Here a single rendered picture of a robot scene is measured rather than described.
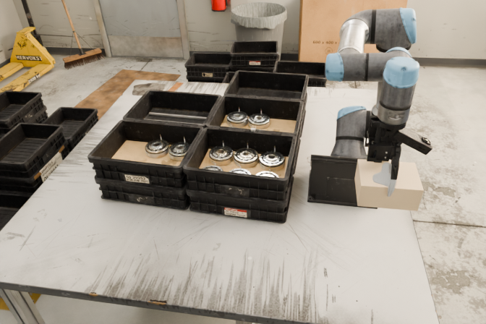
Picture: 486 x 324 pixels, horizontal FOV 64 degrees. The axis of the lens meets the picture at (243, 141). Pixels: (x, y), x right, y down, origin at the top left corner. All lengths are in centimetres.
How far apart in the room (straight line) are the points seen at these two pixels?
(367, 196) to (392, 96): 30
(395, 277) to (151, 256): 85
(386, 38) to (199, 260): 100
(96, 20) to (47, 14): 63
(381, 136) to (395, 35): 46
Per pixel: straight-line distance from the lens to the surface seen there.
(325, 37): 437
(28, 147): 275
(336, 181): 159
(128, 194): 170
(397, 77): 98
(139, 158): 176
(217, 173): 145
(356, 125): 165
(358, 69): 108
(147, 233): 160
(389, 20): 143
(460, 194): 304
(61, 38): 556
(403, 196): 115
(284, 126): 188
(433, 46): 481
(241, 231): 154
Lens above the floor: 183
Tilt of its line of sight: 34 degrees down
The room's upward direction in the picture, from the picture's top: 2 degrees counter-clockwise
